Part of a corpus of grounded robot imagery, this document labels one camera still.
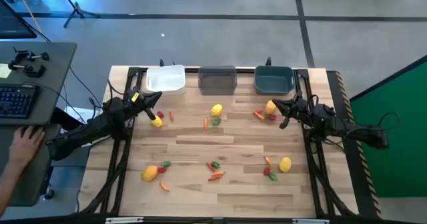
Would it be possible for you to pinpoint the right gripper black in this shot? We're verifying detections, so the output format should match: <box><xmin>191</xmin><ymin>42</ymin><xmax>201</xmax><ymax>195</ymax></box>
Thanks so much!
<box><xmin>272</xmin><ymin>97</ymin><xmax>310</xmax><ymax>129</ymax></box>

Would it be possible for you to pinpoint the green screen panel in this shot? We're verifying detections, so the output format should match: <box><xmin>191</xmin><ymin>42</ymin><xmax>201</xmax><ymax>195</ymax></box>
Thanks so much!
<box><xmin>349</xmin><ymin>54</ymin><xmax>427</xmax><ymax>199</ymax></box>

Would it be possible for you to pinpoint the black computer monitor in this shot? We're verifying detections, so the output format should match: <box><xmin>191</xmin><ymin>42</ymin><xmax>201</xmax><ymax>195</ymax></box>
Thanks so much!
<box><xmin>0</xmin><ymin>0</ymin><xmax>37</xmax><ymax>40</ymax></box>

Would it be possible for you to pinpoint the pale sticky note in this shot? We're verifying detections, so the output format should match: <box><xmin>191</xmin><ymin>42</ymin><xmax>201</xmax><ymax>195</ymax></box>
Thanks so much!
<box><xmin>0</xmin><ymin>63</ymin><xmax>13</xmax><ymax>79</ymax></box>

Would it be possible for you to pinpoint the silver metal bracket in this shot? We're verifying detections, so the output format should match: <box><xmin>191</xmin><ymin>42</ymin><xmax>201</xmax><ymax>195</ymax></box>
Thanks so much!
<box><xmin>105</xmin><ymin>217</ymin><xmax>144</xmax><ymax>224</ymax></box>
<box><xmin>292</xmin><ymin>218</ymin><xmax>330</xmax><ymax>224</ymax></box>

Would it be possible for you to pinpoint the black aluminium table frame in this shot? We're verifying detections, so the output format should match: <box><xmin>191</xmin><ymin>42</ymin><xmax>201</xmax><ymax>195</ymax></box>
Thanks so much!
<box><xmin>78</xmin><ymin>65</ymin><xmax>360</xmax><ymax>218</ymax></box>

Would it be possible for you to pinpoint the yellow strap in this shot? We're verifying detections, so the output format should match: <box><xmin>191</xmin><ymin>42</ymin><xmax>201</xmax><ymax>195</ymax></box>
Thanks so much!
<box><xmin>11</xmin><ymin>0</ymin><xmax>43</xmax><ymax>34</ymax></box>

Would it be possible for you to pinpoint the black backlit keyboard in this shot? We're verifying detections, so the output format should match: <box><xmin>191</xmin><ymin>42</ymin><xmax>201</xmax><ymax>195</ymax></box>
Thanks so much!
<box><xmin>0</xmin><ymin>83</ymin><xmax>40</xmax><ymax>119</ymax></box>

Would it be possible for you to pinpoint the person's hand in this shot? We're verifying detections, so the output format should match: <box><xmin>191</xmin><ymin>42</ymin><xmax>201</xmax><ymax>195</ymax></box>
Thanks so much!
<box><xmin>8</xmin><ymin>125</ymin><xmax>46</xmax><ymax>167</ymax></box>

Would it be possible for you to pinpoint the black floor cable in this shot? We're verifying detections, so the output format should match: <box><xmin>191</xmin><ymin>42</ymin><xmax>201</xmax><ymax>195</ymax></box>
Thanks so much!
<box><xmin>68</xmin><ymin>65</ymin><xmax>103</xmax><ymax>108</ymax></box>

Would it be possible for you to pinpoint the white paper sheet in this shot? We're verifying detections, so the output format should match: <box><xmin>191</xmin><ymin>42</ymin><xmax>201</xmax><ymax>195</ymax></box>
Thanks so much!
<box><xmin>65</xmin><ymin>106</ymin><xmax>101</xmax><ymax>125</ymax></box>

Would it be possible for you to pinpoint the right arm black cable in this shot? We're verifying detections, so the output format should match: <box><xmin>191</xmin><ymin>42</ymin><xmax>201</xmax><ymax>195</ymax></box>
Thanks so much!
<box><xmin>343</xmin><ymin>112</ymin><xmax>400</xmax><ymax>141</ymax></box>

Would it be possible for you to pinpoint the yellow toy lemon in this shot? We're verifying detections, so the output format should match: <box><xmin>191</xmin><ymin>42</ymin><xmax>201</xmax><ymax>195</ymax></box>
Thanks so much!
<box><xmin>150</xmin><ymin>115</ymin><xmax>164</xmax><ymax>129</ymax></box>
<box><xmin>210</xmin><ymin>103</ymin><xmax>224</xmax><ymax>118</ymax></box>
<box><xmin>278</xmin><ymin>157</ymin><xmax>293</xmax><ymax>173</ymax></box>

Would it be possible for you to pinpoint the dark teal plastic basket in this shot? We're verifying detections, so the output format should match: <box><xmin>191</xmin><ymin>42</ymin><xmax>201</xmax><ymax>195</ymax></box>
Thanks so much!
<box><xmin>254</xmin><ymin>65</ymin><xmax>296</xmax><ymax>96</ymax></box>

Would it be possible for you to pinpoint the orange toy mango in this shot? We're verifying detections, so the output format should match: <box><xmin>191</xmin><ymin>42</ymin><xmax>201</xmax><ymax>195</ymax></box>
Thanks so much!
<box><xmin>140</xmin><ymin>165</ymin><xmax>159</xmax><ymax>183</ymax></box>

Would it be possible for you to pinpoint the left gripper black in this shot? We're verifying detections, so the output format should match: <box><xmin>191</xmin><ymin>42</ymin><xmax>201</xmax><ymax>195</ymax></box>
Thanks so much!
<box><xmin>129</xmin><ymin>89</ymin><xmax>163</xmax><ymax>121</ymax></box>

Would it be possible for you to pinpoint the person's forearm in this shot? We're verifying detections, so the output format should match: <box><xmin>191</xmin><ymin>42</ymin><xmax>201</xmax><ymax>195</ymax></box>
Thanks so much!
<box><xmin>0</xmin><ymin>157</ymin><xmax>26</xmax><ymax>218</ymax></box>

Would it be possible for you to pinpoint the black tripod stand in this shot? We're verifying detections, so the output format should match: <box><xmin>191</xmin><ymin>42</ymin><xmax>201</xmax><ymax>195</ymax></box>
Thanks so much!
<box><xmin>55</xmin><ymin>0</ymin><xmax>101</xmax><ymax>29</ymax></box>

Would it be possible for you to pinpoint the black C-clamp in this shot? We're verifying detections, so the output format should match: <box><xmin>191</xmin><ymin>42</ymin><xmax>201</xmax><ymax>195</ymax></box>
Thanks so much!
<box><xmin>7</xmin><ymin>61</ymin><xmax>47</xmax><ymax>79</ymax></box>
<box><xmin>13</xmin><ymin>47</ymin><xmax>51</xmax><ymax>62</ymax></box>

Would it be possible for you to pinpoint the grey translucent plastic basket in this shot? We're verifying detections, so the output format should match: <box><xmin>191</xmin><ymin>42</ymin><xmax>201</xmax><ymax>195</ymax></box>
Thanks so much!
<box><xmin>197</xmin><ymin>65</ymin><xmax>238</xmax><ymax>96</ymax></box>

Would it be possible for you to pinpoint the white plastic basket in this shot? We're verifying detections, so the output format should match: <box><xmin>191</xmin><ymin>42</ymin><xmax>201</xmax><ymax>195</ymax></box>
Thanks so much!
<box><xmin>145</xmin><ymin>64</ymin><xmax>186</xmax><ymax>95</ymax></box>

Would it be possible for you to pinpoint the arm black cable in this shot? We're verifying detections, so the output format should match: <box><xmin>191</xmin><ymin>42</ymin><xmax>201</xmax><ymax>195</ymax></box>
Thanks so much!
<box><xmin>106</xmin><ymin>79</ymin><xmax>129</xmax><ymax>97</ymax></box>
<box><xmin>343</xmin><ymin>112</ymin><xmax>400</xmax><ymax>141</ymax></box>

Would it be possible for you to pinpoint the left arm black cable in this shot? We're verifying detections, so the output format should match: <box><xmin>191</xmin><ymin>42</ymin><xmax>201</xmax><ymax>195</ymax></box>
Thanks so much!
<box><xmin>106</xmin><ymin>79</ymin><xmax>129</xmax><ymax>97</ymax></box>

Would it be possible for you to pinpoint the dark grey desk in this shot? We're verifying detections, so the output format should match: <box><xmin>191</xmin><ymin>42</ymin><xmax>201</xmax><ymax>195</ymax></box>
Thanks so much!
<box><xmin>0</xmin><ymin>42</ymin><xmax>78</xmax><ymax>207</ymax></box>

